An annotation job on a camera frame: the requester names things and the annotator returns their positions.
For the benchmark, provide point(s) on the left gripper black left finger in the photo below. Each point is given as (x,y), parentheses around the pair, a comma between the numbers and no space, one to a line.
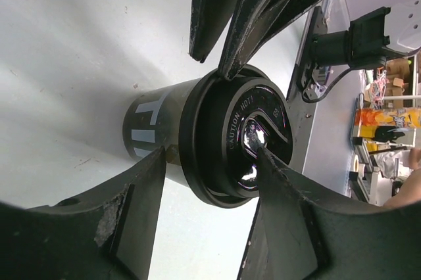
(106,232)

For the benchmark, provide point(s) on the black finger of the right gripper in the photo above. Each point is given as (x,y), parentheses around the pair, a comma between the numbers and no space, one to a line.
(253,23)
(208,20)

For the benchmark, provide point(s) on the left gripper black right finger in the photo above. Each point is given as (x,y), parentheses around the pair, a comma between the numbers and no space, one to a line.
(303,230)

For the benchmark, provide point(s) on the black coffee cup lid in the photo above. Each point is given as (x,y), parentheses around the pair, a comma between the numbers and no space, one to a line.
(222,127)

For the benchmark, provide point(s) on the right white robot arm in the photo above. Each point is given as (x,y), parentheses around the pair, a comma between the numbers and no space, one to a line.
(377,36)

